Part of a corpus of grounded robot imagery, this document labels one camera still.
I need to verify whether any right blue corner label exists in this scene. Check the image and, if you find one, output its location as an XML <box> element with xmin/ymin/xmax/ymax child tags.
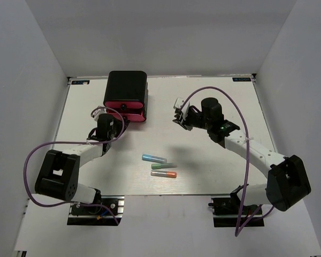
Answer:
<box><xmin>232</xmin><ymin>77</ymin><xmax>252</xmax><ymax>82</ymax></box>

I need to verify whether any light blue clear tube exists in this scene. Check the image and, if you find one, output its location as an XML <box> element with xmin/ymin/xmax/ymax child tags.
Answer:
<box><xmin>142</xmin><ymin>154</ymin><xmax>167</xmax><ymax>163</ymax></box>

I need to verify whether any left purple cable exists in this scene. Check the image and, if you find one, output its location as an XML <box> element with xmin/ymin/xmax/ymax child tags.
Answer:
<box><xmin>24</xmin><ymin>107</ymin><xmax>126</xmax><ymax>225</ymax></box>

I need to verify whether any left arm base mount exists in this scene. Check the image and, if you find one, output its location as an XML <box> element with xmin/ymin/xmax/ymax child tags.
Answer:
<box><xmin>67</xmin><ymin>196</ymin><xmax>125</xmax><ymax>226</ymax></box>

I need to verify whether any black drawer cabinet shell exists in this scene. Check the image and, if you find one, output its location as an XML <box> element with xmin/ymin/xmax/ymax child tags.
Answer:
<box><xmin>103</xmin><ymin>71</ymin><xmax>148</xmax><ymax>118</ymax></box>

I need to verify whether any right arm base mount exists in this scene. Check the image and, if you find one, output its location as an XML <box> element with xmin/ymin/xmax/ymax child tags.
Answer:
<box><xmin>206</xmin><ymin>196</ymin><xmax>265</xmax><ymax>228</ymax></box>

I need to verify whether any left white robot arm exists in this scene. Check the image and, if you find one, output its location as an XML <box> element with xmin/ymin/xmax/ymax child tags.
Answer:
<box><xmin>35</xmin><ymin>113</ymin><xmax>130</xmax><ymax>214</ymax></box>

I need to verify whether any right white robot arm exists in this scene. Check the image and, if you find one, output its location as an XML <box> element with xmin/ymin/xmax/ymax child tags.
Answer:
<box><xmin>174</xmin><ymin>97</ymin><xmax>311</xmax><ymax>214</ymax></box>

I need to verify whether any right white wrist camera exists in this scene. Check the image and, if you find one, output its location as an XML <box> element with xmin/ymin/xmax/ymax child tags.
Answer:
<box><xmin>173</xmin><ymin>97</ymin><xmax>190</xmax><ymax>117</ymax></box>

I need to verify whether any left blue corner label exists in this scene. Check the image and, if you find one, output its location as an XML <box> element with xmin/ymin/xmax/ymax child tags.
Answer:
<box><xmin>71</xmin><ymin>80</ymin><xmax>90</xmax><ymax>85</ymax></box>

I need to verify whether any pink drawer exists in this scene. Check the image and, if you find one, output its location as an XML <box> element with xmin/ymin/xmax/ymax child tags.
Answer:
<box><xmin>117</xmin><ymin>109</ymin><xmax>146</xmax><ymax>123</ymax></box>
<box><xmin>104</xmin><ymin>101</ymin><xmax>144</xmax><ymax>110</ymax></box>

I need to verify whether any blue corner label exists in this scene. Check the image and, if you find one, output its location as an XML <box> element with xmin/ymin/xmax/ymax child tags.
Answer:
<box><xmin>232</xmin><ymin>77</ymin><xmax>252</xmax><ymax>82</ymax></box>
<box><xmin>71</xmin><ymin>80</ymin><xmax>90</xmax><ymax>85</ymax></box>

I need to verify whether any pink top drawer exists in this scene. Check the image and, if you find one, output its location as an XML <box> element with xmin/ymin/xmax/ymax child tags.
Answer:
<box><xmin>104</xmin><ymin>101</ymin><xmax>144</xmax><ymax>110</ymax></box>

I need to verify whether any clear tube orange cap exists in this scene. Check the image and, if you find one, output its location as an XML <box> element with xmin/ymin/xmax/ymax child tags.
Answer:
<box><xmin>150</xmin><ymin>170</ymin><xmax>177</xmax><ymax>178</ymax></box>

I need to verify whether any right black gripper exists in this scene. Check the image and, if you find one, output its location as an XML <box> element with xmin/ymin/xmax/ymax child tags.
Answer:
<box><xmin>173</xmin><ymin>109</ymin><xmax>212</xmax><ymax>131</ymax></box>

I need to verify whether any green clear tube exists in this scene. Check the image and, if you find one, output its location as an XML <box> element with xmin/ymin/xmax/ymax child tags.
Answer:
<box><xmin>151</xmin><ymin>163</ymin><xmax>177</xmax><ymax>170</ymax></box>

